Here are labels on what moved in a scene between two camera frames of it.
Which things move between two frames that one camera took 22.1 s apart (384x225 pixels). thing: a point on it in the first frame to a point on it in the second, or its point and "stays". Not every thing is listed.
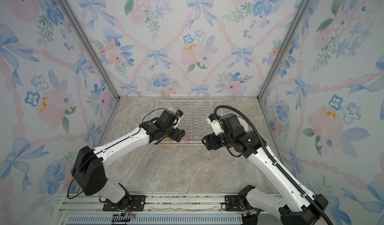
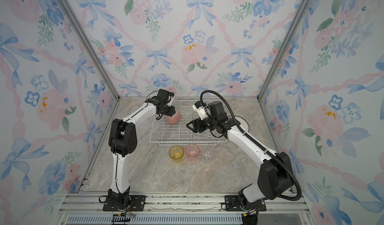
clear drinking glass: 206,154 stays
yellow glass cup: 168,139 to 176,153
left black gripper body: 174,133 to 169,110
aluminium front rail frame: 159,210 stays
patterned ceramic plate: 244,123 stays
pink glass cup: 184,140 to 192,151
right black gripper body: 217,142 to 203,126
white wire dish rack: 194,123 stays
